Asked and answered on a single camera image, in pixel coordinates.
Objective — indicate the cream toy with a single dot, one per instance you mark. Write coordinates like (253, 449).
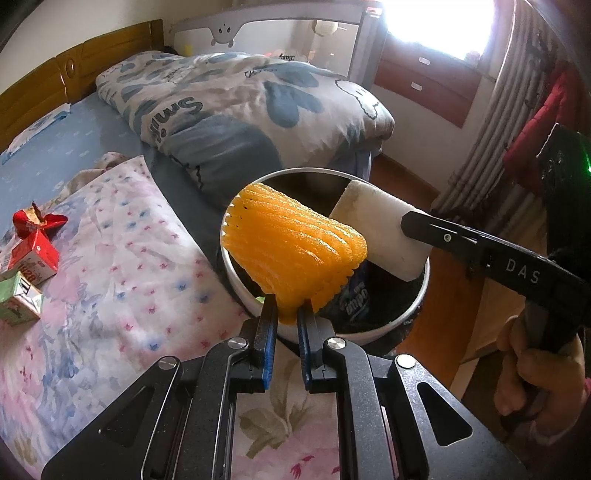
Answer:
(326, 26)

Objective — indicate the bed with blue sheet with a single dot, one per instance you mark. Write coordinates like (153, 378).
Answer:
(83, 134)

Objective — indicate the red hanging clothes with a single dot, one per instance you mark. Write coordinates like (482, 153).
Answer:
(545, 120)

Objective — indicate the grey patterned curtain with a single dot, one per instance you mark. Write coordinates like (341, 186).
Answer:
(498, 129)

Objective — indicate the wooden drawer cabinet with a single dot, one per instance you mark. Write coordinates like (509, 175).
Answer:
(429, 92)

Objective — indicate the white foam block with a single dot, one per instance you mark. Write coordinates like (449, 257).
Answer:
(383, 230)

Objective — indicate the blue printed pillow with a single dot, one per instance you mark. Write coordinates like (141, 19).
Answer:
(41, 127)

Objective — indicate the bright window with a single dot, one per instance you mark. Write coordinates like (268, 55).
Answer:
(438, 23)

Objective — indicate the large orange foam net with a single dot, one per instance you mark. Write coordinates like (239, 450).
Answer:
(295, 240)

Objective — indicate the beige crumpled cloth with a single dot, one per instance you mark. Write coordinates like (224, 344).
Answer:
(111, 160)

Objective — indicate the blue heart printed quilt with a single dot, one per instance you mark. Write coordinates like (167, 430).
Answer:
(231, 101)

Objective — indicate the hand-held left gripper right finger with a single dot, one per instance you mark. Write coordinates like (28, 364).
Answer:
(304, 341)

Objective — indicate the grey bed rail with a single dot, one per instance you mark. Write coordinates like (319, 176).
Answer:
(258, 21)

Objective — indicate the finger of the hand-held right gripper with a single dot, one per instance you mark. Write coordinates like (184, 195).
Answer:
(443, 237)

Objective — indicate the blue foil wrapper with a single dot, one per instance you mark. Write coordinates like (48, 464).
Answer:
(355, 293)

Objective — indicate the red wrapper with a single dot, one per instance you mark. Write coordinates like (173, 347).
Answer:
(27, 221)

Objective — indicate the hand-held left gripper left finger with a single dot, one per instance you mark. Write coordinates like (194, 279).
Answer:
(268, 332)

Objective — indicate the red and white carton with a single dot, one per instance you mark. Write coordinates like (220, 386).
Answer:
(37, 258)

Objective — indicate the wooden headboard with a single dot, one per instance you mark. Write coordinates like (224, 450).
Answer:
(46, 87)

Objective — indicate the yellow toy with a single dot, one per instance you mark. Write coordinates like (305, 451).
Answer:
(186, 48)

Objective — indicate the green drink carton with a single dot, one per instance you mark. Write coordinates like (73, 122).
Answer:
(18, 304)

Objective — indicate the person's right hand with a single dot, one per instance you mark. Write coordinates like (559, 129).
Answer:
(545, 387)

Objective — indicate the pink floral blanket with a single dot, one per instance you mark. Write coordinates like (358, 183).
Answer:
(115, 277)

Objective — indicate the white bin with black bag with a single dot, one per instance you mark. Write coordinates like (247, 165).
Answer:
(235, 281)

